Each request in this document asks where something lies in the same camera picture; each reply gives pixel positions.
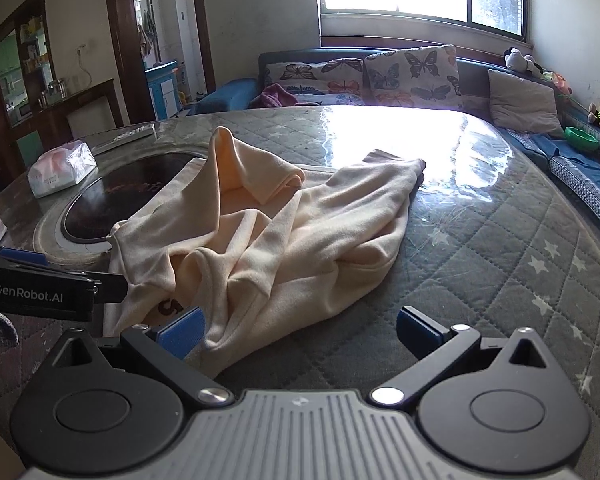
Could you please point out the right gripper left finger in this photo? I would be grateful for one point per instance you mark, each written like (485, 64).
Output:
(159, 352)

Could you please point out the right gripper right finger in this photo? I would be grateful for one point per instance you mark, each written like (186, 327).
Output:
(441, 352)

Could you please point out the cream beige shirt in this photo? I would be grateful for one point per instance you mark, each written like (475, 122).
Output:
(261, 246)

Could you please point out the black round induction cooktop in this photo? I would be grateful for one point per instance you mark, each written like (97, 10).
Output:
(120, 193)

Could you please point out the grey quilted star tablecloth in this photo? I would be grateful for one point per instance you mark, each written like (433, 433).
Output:
(490, 242)

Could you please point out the pink white tissue pack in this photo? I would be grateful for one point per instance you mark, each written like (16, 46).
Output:
(61, 168)

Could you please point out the dark wooden cabinet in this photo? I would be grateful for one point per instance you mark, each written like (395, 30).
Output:
(58, 77)

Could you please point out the grey remote control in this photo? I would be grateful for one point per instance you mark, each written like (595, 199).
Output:
(103, 142)

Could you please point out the blue small cabinet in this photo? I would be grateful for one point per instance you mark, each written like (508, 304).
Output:
(163, 89)

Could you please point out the green plastic bowl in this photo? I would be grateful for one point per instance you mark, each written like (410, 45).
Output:
(581, 140)

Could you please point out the grey plain cushion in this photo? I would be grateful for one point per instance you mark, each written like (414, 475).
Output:
(523, 105)

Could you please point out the right butterfly print cushion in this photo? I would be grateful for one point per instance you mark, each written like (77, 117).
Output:
(418, 77)

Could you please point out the butterfly print cushion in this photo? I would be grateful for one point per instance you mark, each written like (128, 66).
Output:
(418, 77)
(335, 82)

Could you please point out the magenta cloth on sofa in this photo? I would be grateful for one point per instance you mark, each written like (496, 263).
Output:
(274, 95)

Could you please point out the left butterfly print cushion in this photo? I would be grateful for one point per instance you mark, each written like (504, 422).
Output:
(335, 82)

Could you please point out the black white plush toy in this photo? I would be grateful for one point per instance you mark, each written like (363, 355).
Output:
(521, 63)

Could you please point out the dark wooden door frame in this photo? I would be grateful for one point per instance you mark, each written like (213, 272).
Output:
(124, 37)

